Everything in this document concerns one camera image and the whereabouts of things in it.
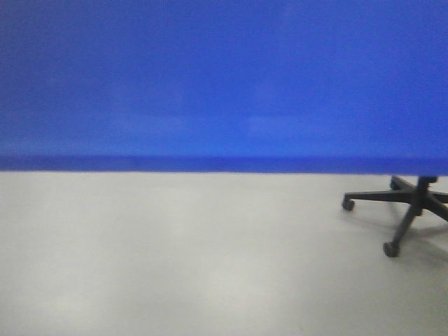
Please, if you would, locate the large light blue bin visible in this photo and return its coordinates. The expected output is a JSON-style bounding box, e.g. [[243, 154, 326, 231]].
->
[[1, 1, 447, 176]]

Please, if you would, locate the black office chair base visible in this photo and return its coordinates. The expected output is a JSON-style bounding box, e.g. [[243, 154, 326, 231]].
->
[[342, 176, 447, 258]]

